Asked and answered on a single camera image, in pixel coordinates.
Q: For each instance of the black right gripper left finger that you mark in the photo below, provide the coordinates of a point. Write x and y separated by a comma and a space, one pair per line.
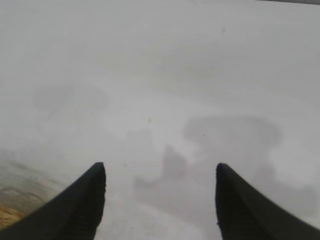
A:
70, 210

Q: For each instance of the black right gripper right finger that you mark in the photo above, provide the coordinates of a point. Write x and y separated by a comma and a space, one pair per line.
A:
250, 212

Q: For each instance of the yellow woven wicker basket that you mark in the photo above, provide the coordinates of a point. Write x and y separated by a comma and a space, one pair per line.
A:
7, 212

